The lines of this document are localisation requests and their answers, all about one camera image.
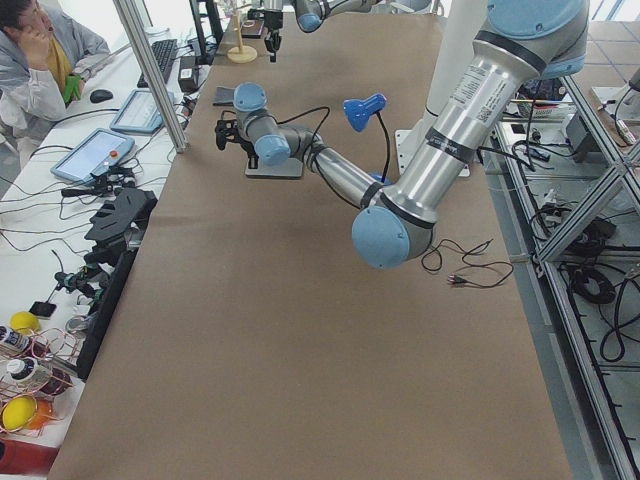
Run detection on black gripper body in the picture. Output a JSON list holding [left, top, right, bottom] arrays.
[[264, 10, 283, 62], [239, 138, 259, 169]]

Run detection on grey laptop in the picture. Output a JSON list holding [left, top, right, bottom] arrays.
[[245, 158, 304, 180]]

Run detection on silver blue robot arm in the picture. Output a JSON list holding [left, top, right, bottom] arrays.
[[259, 0, 378, 63], [233, 1, 589, 269]]

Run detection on wooden mug tree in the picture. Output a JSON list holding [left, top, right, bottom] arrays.
[[218, 1, 258, 64]]

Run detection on folded grey cloth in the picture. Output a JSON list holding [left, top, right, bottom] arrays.
[[212, 86, 235, 107]]

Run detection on black keyboard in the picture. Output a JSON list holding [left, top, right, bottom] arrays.
[[151, 39, 177, 83]]

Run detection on blue desk lamp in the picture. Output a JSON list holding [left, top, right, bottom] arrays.
[[342, 93, 396, 187]]

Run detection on far blue teach pendant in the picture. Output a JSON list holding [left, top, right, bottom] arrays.
[[109, 88, 164, 135]]

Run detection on blue teach pendant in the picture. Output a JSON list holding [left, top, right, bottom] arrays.
[[50, 128, 134, 183], [109, 88, 164, 135]]

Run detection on black slotted stand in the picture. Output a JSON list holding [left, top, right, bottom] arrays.
[[84, 188, 158, 248]]

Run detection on near blue teach pendant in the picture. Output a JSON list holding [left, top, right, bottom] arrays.
[[50, 128, 134, 183]]

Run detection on black computer mouse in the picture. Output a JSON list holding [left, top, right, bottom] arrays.
[[89, 89, 114, 104]]

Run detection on person in grey jacket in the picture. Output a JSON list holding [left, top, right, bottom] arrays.
[[1, 1, 110, 143]]

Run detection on yellow ball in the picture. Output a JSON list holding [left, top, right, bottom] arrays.
[[1, 396, 38, 432]]

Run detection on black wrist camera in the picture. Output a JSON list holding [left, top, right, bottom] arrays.
[[247, 9, 264, 20], [214, 119, 242, 151]]

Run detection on aluminium frame post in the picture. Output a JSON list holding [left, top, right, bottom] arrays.
[[113, 0, 188, 153]]

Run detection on copper wire bottle basket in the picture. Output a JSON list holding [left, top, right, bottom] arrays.
[[1, 326, 84, 446]]

